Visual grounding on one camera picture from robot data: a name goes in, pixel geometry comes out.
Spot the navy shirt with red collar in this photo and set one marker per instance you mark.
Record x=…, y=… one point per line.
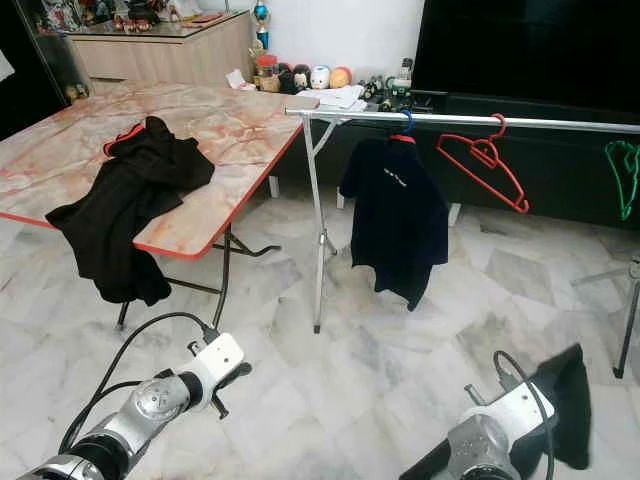
x=395, y=220

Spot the glass jar with red lid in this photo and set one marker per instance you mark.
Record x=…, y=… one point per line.
x=267, y=74

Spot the blue plastic hanger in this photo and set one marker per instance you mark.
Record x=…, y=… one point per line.
x=408, y=128

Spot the silver metal clothes rack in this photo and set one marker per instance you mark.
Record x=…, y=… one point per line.
x=460, y=119

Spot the black flat screen television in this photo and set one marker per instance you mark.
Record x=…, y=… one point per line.
x=520, y=45

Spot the orange round plush toy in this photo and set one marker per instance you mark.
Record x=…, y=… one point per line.
x=341, y=77

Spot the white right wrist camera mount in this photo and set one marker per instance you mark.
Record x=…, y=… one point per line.
x=520, y=405

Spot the light wood sideboard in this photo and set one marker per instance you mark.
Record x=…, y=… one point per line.
x=160, y=60

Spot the clear plastic bottle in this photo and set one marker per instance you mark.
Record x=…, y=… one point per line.
x=406, y=72

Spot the black shirt with red collar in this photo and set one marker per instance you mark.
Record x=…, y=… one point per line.
x=130, y=220

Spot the green plastic hanger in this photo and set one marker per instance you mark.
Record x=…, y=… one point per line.
x=622, y=160

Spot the pink tissue box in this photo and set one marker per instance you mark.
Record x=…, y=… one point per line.
x=240, y=82

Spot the red plastic hanger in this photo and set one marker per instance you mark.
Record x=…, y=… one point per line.
x=488, y=153

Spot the black TV console cabinet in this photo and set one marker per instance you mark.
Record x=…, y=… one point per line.
x=560, y=170

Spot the dark glass display cabinet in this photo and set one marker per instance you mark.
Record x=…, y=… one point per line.
x=40, y=60

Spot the gold and blue trophy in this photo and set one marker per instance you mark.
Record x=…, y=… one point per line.
x=262, y=13

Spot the black shirt with green logo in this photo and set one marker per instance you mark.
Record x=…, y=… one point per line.
x=570, y=410

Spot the white round plush toy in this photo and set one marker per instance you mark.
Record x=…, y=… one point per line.
x=320, y=78

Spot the stack of white papers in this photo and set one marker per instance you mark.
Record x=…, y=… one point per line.
x=335, y=97

